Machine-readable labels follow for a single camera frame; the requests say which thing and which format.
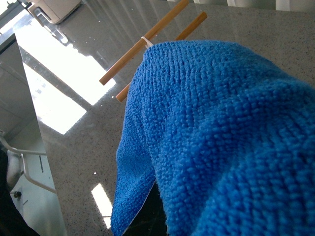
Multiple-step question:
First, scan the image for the white towel rack stand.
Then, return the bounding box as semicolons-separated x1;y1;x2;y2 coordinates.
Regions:
99;0;208;103

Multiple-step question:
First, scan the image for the blue microfiber cloth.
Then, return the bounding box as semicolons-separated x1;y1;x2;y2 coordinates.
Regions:
111;40;315;236

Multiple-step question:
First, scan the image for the white appliance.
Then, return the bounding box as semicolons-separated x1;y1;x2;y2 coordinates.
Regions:
27;0;81;26

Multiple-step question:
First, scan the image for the white metal frame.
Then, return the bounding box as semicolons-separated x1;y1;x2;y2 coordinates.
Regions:
0;129;57;194

